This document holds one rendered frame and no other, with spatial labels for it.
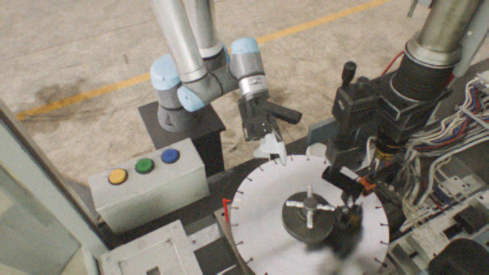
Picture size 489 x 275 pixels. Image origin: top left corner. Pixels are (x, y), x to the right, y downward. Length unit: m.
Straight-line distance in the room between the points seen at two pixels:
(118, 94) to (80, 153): 0.55
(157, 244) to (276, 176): 0.31
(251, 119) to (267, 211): 0.24
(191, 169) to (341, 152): 0.41
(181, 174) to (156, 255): 0.21
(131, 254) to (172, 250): 0.09
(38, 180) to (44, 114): 2.05
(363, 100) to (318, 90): 1.94
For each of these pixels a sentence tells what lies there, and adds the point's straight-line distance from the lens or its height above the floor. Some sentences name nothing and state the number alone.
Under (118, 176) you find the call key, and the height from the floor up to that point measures 0.91.
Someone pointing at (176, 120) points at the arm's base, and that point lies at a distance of 1.15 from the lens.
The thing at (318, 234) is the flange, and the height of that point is 0.96.
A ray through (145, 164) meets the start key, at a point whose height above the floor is 0.91.
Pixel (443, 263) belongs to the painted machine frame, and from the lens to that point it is 0.61.
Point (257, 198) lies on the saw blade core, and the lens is 0.76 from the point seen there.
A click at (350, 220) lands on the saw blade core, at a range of 0.76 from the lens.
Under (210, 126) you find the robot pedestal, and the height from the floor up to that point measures 0.75.
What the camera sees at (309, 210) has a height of 1.00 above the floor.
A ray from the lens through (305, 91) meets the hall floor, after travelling 2.45.
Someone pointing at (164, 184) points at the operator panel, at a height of 0.89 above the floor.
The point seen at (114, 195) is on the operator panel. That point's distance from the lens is 0.89.
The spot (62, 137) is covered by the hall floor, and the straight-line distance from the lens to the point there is 2.45.
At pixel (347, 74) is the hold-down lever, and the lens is 0.56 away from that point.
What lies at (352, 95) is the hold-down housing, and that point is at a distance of 0.54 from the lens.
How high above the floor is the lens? 1.60
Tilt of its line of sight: 50 degrees down
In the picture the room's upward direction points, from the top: 2 degrees counter-clockwise
